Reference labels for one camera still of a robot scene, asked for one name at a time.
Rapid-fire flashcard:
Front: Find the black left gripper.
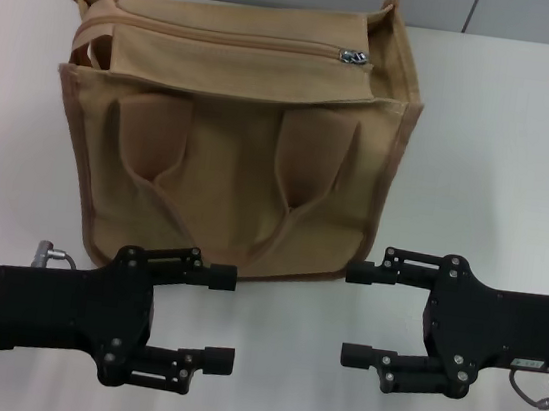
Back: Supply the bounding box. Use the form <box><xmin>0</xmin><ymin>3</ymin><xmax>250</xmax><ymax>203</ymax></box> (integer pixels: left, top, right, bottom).
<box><xmin>0</xmin><ymin>222</ymin><xmax>250</xmax><ymax>403</ymax></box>

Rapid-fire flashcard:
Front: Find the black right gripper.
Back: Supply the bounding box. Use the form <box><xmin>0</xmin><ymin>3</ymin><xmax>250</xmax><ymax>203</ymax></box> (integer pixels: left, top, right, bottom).
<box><xmin>331</xmin><ymin>241</ymin><xmax>549</xmax><ymax>411</ymax></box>

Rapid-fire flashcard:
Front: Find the left gripper cable with plug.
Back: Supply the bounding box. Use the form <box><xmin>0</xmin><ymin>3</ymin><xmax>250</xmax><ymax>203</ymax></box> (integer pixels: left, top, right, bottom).
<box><xmin>31</xmin><ymin>237</ymin><xmax>82</xmax><ymax>274</ymax></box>

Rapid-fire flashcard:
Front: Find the silver metal zipper pull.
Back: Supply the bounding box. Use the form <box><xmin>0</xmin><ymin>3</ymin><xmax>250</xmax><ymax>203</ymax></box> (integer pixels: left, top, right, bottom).
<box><xmin>337</xmin><ymin>46</ymin><xmax>371</xmax><ymax>70</ymax></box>

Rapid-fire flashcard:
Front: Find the khaki canvas food bag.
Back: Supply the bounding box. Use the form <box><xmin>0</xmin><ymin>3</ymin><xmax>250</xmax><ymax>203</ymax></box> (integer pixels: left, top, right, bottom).
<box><xmin>30</xmin><ymin>0</ymin><xmax>439</xmax><ymax>308</ymax></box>

